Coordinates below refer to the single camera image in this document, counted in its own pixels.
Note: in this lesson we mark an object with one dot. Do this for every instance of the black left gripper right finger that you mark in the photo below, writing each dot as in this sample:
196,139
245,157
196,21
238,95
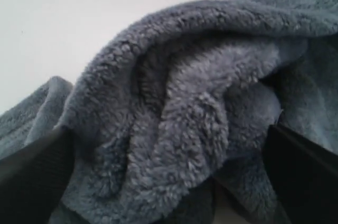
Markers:
289,180

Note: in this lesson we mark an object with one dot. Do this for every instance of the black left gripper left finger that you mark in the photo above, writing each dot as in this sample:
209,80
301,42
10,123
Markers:
34,179

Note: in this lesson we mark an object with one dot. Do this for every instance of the blue-grey fleece towel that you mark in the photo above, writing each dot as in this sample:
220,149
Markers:
165,103

